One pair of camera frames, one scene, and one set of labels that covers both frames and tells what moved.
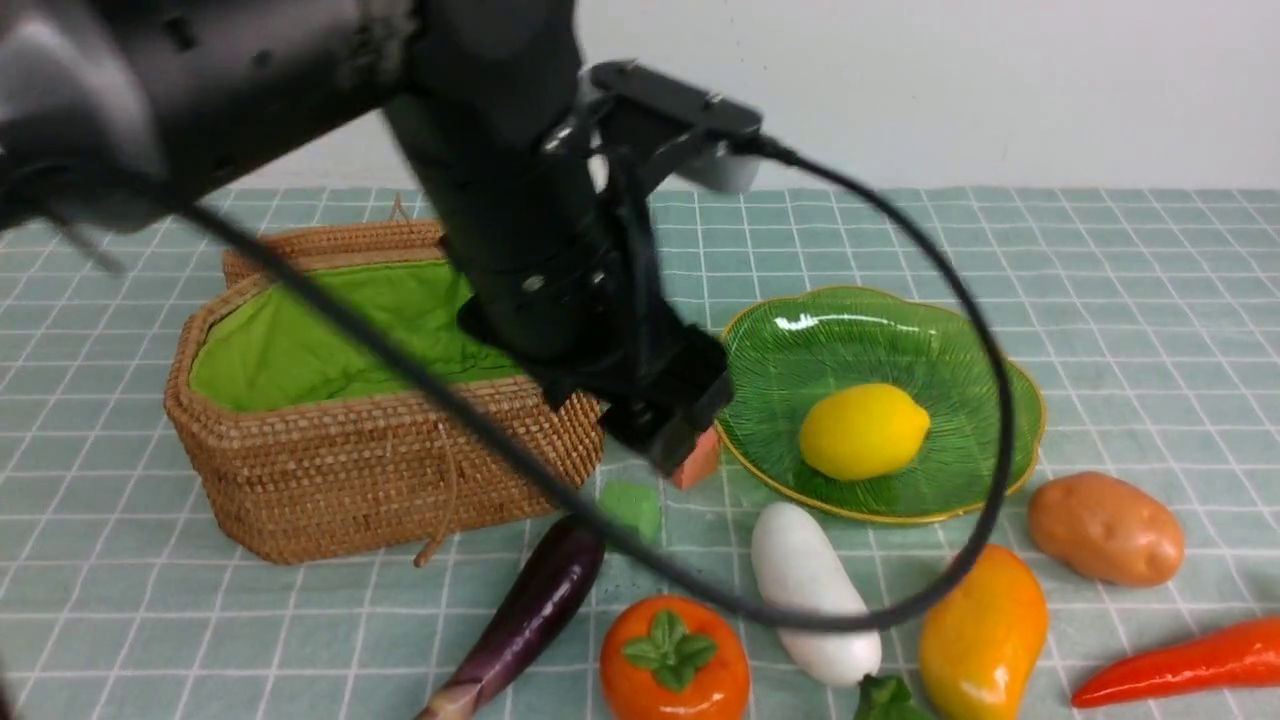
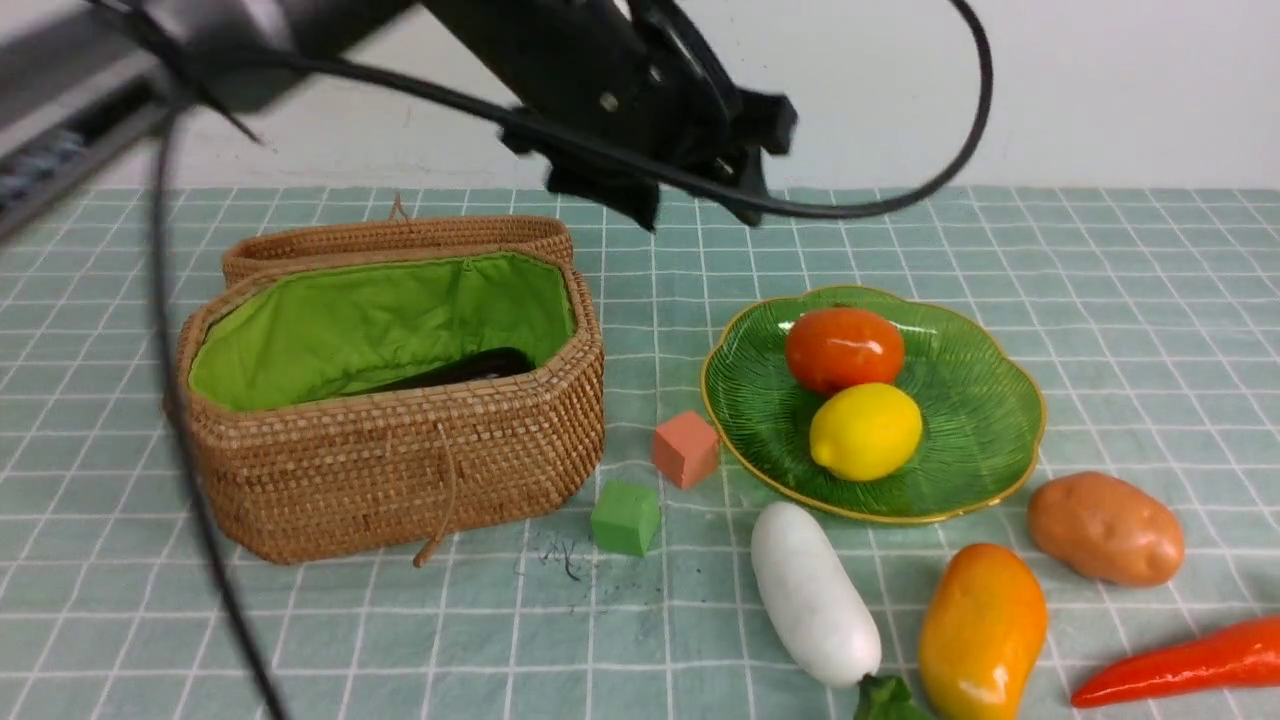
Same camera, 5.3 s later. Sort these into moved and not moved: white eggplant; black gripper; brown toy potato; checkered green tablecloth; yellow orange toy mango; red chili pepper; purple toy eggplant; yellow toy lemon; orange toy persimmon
Moved: purple toy eggplant; orange toy persimmon; black gripper
Not moved: yellow orange toy mango; white eggplant; yellow toy lemon; red chili pepper; brown toy potato; checkered green tablecloth
